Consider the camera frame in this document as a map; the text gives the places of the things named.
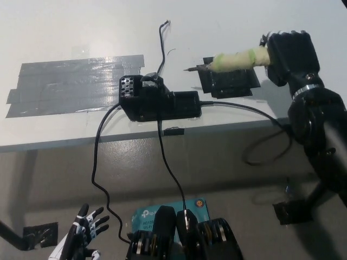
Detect black table leg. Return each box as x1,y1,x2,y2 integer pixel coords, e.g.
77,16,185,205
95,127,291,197
0,218,29,251
305,177,330,215

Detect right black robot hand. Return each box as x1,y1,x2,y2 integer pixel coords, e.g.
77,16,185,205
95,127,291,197
259,30,320,87

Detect black soldering iron cable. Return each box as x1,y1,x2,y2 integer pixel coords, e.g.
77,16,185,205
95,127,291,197
200,100,293,166

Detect teal router box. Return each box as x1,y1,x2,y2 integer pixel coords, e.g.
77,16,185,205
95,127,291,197
131,197,213,239

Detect black floor tape patch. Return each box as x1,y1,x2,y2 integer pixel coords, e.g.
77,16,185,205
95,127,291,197
23,222,59,251
272,199,315,226

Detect long black power cable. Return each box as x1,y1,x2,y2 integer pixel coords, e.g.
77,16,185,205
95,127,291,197
91,104,132,244

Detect tape-wrapped soldering iron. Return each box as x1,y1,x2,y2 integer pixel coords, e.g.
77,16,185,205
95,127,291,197
183,46,272,73

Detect black soldering station base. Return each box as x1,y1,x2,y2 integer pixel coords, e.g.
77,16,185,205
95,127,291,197
119,72,203,123

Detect grey duct tape patch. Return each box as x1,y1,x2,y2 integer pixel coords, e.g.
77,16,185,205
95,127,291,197
5,55,146,119

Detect black robot torso blocks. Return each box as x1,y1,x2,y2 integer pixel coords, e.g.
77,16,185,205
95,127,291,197
126,205,243,260

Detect black soldering iron stand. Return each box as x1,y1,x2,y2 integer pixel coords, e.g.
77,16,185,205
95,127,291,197
196,56,261,100

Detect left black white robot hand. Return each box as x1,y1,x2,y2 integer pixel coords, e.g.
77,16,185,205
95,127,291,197
70,203,111,260

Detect small black tape strip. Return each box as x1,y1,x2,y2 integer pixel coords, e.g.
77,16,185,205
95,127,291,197
163,127,185,137

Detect black cable with metal plug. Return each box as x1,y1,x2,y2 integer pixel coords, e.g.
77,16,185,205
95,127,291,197
157,120,189,217

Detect thin black loose wire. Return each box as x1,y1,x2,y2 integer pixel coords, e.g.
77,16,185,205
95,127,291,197
158,20,172,76

